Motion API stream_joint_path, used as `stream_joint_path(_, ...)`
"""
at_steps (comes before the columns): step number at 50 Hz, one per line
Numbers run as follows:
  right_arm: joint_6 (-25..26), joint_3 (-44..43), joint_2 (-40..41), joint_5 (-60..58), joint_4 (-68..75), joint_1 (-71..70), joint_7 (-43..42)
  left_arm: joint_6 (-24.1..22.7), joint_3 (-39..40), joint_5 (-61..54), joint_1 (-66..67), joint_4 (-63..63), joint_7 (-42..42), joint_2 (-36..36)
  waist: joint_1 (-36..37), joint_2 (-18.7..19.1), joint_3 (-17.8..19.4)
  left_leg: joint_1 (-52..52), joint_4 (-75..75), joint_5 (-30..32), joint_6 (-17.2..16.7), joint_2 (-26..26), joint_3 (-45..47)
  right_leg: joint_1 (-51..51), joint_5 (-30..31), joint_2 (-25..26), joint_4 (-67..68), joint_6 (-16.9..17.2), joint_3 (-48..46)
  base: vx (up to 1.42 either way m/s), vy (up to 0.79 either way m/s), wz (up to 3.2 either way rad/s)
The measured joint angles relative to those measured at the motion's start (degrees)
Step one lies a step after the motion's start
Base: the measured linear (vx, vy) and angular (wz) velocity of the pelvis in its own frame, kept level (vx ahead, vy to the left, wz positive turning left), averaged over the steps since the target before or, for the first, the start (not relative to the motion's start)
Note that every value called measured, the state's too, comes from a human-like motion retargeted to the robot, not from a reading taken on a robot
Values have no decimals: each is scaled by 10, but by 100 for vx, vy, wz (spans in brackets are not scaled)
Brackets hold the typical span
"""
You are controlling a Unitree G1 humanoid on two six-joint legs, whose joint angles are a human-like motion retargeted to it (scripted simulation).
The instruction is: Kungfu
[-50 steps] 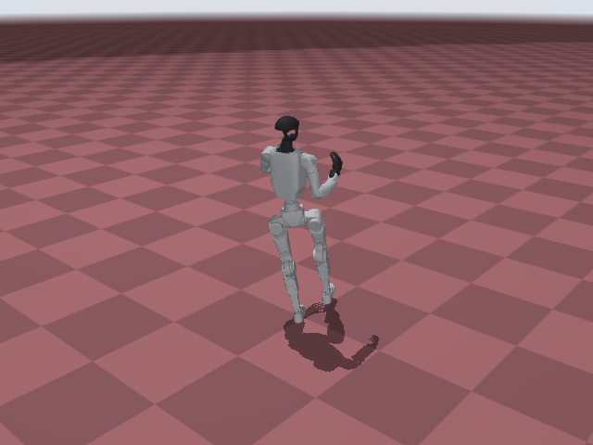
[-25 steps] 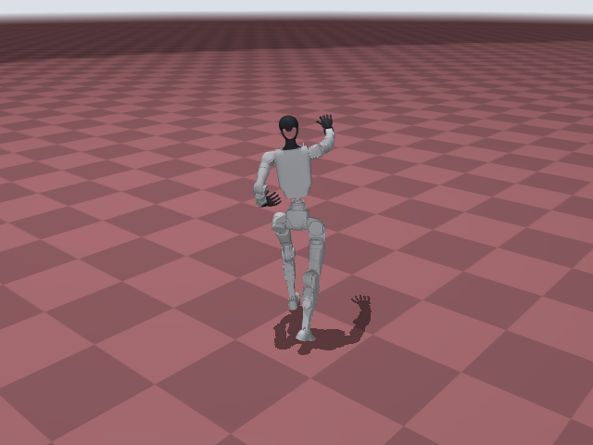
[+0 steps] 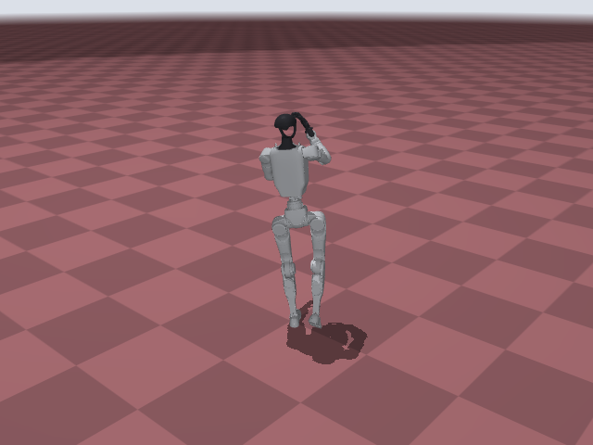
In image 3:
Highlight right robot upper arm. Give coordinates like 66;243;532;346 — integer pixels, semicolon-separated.
302;146;331;165

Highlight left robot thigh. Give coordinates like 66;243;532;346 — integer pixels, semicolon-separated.
271;215;296;277

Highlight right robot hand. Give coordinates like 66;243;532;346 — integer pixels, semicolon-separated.
291;112;315;137

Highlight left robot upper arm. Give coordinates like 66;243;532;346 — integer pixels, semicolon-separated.
259;147;273;181

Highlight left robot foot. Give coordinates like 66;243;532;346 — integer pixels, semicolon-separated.
289;309;301;327

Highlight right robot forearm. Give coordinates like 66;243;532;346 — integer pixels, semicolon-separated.
307;131;331;159

